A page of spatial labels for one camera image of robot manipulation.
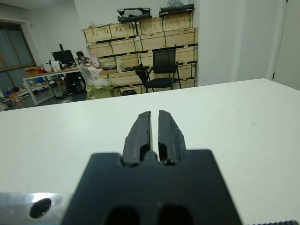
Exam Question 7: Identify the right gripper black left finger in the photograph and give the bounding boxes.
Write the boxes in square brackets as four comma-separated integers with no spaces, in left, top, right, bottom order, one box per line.
[122,111,153,165]

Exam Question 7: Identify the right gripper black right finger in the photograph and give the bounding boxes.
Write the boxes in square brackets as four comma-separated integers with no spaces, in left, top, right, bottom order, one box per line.
[157,110,188,165]

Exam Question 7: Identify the open cardboard box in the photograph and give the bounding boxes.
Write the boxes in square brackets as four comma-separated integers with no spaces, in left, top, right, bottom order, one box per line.
[24,66,43,76]

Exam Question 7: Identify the black trash bin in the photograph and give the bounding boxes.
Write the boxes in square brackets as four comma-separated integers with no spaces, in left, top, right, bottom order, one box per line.
[120,89,137,97]

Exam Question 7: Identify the yellow-green sack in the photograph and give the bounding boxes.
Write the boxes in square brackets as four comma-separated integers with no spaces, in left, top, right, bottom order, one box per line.
[85,81,114,101]

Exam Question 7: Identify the white plastic bag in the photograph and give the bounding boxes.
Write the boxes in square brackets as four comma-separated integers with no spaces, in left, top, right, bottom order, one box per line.
[79,66,111,87]

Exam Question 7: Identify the black mesh office chair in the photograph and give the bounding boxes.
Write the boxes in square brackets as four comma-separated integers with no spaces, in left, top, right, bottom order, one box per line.
[135,48,183,94]

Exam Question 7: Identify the black computer tower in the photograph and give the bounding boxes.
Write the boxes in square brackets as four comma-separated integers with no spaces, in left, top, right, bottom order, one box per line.
[65,72,83,94]

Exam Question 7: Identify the pink package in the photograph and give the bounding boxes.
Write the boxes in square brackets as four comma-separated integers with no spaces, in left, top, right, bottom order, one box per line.
[90,51,99,69]

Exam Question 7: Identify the seated person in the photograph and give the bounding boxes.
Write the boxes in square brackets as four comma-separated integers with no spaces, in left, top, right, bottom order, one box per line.
[75,51,91,66]

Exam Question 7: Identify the stacked wooden crates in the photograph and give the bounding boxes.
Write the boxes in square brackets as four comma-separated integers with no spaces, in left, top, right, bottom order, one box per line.
[82,15,199,97]

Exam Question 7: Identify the white-framed wooden desk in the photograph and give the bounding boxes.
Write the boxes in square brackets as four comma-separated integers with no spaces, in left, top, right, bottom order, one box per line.
[22,66,89,105]

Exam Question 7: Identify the black computer monitor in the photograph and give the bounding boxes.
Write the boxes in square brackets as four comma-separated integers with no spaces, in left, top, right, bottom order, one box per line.
[51,43,76,64]

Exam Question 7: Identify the dark flat case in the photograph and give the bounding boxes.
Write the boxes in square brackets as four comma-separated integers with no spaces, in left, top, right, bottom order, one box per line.
[158,4,195,17]

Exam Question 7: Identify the clear crumpled plastic bag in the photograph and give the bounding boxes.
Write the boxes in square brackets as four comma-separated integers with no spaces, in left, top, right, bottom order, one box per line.
[166,0,185,8]

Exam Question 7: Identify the white door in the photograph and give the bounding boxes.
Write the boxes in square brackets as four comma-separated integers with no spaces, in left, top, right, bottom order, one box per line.
[271,0,300,92]

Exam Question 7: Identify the brown-framed window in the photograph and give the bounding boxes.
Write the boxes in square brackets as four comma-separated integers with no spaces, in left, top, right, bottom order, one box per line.
[0,22,36,73]

